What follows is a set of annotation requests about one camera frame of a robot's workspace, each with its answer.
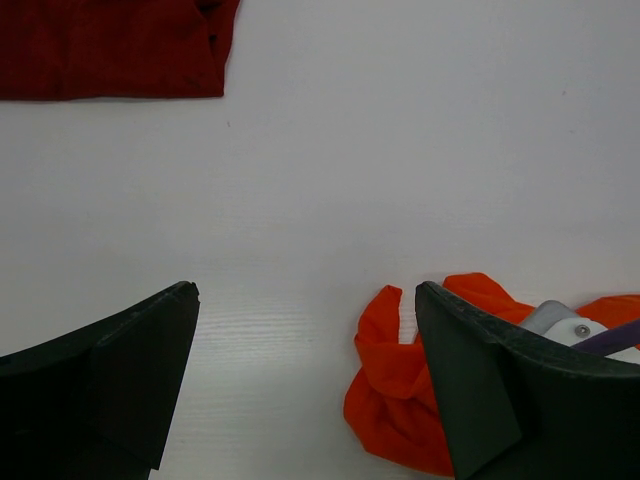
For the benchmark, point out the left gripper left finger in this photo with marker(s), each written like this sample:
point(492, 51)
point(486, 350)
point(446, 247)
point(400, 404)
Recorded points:
point(98, 402)

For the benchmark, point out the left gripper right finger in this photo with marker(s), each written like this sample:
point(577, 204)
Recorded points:
point(516, 405)

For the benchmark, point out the orange t-shirt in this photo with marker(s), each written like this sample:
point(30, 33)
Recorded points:
point(390, 405)

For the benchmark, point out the dark red folded t-shirt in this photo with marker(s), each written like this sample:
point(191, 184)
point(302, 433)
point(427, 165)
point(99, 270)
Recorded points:
point(64, 50)

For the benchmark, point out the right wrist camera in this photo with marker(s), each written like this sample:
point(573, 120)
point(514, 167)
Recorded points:
point(556, 322)

